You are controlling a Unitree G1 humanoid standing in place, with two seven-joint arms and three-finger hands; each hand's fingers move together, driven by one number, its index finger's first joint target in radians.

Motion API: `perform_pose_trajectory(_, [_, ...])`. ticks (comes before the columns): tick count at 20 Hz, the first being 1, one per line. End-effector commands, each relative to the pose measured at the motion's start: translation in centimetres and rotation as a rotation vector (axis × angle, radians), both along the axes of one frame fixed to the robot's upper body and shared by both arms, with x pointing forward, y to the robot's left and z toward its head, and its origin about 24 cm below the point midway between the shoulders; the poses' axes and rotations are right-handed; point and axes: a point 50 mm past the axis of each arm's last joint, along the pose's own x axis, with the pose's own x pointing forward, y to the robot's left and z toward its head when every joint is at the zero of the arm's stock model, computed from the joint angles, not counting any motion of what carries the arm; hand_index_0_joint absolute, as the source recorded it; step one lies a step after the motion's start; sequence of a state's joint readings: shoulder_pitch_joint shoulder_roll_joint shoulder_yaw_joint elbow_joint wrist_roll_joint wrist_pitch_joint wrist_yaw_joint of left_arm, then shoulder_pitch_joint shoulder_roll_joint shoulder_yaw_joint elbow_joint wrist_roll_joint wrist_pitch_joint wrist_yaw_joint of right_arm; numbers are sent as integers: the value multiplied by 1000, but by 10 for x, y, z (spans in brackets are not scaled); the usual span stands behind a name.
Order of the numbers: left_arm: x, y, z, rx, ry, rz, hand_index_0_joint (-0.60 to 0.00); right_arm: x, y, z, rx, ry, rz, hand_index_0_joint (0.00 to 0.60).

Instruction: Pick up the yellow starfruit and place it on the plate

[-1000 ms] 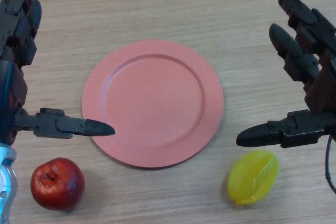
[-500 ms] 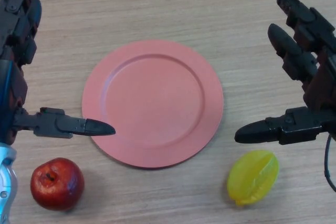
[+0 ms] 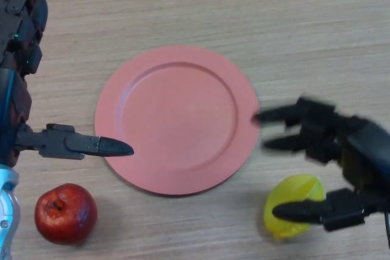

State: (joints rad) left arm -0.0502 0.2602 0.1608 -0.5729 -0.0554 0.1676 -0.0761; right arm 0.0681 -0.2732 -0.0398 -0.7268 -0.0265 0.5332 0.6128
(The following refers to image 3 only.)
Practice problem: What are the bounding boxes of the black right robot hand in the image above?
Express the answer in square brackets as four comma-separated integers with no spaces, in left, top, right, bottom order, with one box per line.
[251,97,390,232]

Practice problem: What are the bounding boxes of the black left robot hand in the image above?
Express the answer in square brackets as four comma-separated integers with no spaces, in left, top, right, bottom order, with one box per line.
[0,0,135,168]

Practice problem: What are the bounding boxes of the yellow starfruit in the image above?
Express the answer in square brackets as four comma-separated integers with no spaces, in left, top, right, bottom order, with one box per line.
[263,174,325,239]

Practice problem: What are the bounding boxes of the pink round plate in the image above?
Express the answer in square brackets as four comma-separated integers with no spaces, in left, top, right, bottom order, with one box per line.
[94,45,260,197]

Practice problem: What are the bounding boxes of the red apple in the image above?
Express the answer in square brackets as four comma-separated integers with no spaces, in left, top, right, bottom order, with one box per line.
[34,183,98,245]

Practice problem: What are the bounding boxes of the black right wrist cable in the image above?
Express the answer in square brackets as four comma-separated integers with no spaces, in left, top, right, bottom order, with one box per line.
[384,213,390,249]

